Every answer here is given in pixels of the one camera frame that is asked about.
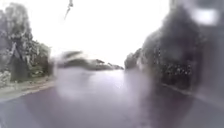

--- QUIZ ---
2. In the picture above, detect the grey asphalt road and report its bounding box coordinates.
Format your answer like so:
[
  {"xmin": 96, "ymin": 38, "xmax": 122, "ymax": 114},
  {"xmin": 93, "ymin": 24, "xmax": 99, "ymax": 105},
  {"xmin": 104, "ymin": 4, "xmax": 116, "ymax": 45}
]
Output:
[{"xmin": 0, "ymin": 69, "xmax": 224, "ymax": 128}]

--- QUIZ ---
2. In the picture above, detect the dark tall hedge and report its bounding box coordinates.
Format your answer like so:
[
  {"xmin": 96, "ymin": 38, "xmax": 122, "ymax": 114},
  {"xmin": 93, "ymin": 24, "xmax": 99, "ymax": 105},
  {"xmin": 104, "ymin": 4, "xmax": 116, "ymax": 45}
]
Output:
[{"xmin": 124, "ymin": 0, "xmax": 224, "ymax": 101}]

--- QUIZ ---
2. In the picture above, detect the tall grey street pole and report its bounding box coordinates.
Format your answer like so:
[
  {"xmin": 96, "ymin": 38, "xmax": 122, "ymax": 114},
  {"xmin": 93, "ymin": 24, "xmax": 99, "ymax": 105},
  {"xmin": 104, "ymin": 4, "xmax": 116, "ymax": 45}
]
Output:
[{"xmin": 63, "ymin": 0, "xmax": 74, "ymax": 20}]

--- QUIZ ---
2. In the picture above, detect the pale pavement strip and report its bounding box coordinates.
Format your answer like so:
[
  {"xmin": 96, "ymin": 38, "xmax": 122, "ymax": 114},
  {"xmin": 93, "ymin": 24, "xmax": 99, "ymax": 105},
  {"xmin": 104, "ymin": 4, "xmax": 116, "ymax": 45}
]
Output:
[{"xmin": 0, "ymin": 79, "xmax": 58, "ymax": 103}]

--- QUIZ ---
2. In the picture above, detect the green leafy tree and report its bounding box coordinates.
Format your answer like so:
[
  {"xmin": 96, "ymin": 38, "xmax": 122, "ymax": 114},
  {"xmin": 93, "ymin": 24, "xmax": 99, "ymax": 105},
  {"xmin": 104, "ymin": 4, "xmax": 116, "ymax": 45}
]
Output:
[{"xmin": 0, "ymin": 2, "xmax": 34, "ymax": 84}]

